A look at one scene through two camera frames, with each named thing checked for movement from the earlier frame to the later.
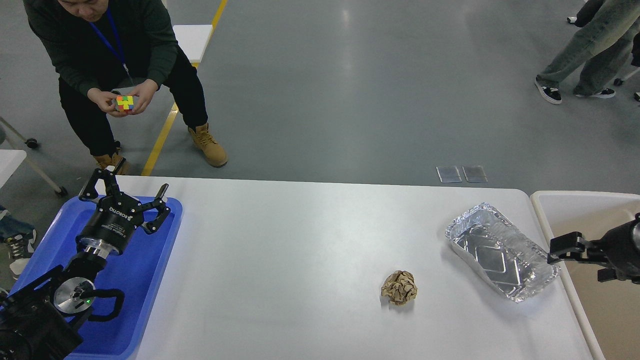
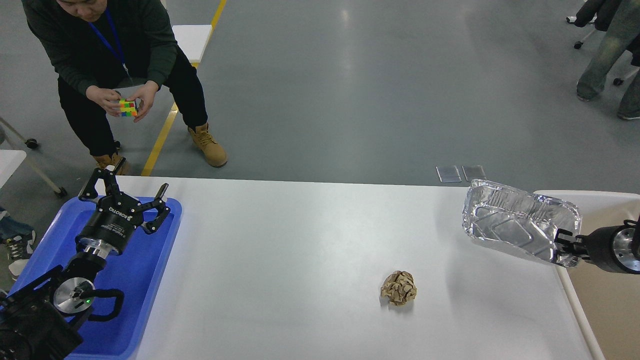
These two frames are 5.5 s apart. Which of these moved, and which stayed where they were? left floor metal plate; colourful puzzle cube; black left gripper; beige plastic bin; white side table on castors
Moved: colourful puzzle cube
Stayed: white side table on castors; left floor metal plate; beige plastic bin; black left gripper
